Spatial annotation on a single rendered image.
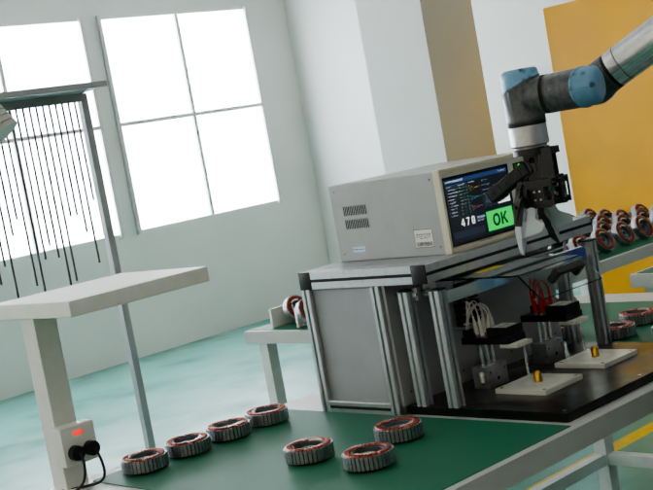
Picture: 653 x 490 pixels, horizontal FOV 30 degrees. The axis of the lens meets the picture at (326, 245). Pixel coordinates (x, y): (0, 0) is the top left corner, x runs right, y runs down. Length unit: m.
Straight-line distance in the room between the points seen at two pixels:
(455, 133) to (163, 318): 3.82
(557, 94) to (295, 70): 8.92
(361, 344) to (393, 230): 0.29
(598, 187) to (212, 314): 4.36
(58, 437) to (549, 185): 1.24
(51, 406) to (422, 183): 1.02
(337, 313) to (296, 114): 8.11
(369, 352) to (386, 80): 4.29
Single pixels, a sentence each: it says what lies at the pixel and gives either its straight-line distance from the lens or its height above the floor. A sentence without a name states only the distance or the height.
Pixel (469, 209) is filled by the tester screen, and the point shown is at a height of 1.21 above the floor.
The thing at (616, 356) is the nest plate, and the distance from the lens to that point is 3.13.
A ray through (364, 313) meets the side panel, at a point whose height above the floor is 1.00.
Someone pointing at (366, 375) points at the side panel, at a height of 0.84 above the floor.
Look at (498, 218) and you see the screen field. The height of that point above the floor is 1.17.
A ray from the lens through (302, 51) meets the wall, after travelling 11.11.
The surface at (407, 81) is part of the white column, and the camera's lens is 7.08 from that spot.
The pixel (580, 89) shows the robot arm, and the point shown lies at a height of 1.44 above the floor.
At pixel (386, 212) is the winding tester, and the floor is 1.23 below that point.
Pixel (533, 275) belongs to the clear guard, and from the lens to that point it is 2.79.
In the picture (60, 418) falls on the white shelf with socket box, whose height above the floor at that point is 0.92.
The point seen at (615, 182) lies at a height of 0.93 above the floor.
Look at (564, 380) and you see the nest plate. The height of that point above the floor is 0.78.
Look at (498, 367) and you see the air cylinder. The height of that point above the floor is 0.81.
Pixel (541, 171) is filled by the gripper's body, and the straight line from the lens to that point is 2.38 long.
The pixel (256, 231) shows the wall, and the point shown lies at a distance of 10.67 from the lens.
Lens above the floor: 1.43
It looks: 5 degrees down
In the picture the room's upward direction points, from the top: 10 degrees counter-clockwise
